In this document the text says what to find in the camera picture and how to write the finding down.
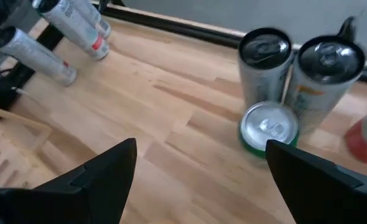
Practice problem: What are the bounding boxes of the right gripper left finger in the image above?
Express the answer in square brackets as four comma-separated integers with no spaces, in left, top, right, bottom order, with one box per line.
[0,138,139,224]

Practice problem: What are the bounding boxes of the slim white energy can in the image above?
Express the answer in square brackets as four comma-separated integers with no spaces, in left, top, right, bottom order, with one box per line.
[0,26,78,87]
[73,0,113,40]
[236,27,295,110]
[282,34,367,136]
[35,0,110,62]

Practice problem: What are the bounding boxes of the wooden slatted shelf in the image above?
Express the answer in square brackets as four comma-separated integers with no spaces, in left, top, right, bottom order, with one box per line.
[0,104,53,190]

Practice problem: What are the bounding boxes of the white and pink can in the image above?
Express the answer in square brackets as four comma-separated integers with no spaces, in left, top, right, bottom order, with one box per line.
[343,102,367,167]

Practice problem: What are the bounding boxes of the green soda can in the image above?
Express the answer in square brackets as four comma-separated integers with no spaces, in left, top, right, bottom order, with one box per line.
[238,101,300,159]

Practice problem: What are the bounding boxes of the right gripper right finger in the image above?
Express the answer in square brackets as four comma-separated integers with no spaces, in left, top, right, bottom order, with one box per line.
[265,139,367,224]

